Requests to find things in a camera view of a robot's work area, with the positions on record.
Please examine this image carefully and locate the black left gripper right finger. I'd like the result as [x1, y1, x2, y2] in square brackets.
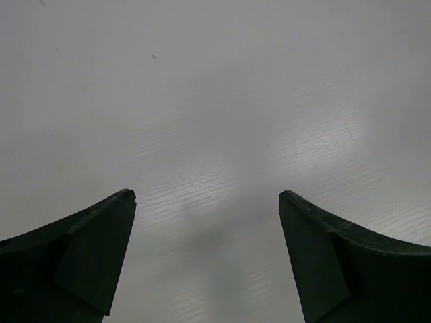
[279, 190, 430, 322]

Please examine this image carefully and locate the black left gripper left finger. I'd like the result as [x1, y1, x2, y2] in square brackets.
[1, 189, 137, 322]

